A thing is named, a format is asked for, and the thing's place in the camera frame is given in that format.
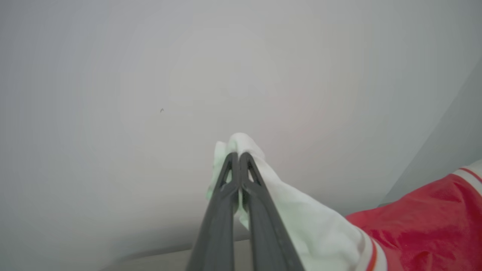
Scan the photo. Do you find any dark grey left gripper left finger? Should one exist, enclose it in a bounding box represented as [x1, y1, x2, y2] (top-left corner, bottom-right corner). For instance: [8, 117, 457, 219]
[186, 152, 241, 271]

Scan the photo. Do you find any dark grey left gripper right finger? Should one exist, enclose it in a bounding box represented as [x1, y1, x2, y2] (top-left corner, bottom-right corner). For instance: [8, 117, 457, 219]
[239, 152, 305, 271]

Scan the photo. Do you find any red and white striped garment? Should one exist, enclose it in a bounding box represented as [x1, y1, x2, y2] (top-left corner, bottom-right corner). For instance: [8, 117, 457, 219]
[206, 132, 482, 271]

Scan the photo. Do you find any grey fabric sofa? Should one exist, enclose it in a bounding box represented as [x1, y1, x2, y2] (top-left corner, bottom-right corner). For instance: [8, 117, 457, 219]
[102, 239, 252, 271]

